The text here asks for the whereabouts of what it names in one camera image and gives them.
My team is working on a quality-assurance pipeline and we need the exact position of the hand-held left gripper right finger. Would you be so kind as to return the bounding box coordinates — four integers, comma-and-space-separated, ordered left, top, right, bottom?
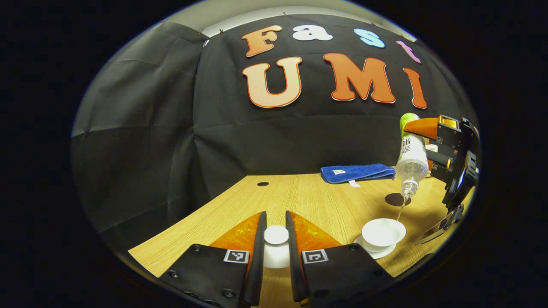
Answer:
286, 210, 394, 305

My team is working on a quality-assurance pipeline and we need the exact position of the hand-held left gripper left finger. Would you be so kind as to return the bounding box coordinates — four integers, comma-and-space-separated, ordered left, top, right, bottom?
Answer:
159, 211, 268, 307

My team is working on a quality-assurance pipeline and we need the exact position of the clear plastic water bottle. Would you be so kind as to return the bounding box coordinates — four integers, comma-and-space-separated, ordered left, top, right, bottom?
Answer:
395, 113, 429, 198

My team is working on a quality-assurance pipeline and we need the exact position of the dark round coaster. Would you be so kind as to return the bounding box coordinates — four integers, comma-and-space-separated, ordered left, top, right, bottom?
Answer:
384, 193, 411, 207

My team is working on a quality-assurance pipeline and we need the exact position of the white teacup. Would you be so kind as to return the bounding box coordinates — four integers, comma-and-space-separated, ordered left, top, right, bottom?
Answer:
362, 218, 406, 252

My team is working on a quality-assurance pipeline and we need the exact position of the white saucer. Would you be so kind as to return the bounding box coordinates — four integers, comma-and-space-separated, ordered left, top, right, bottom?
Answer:
354, 234, 396, 260

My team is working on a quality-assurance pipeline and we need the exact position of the blue towel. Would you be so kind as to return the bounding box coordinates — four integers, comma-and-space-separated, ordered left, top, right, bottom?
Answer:
321, 164, 396, 188

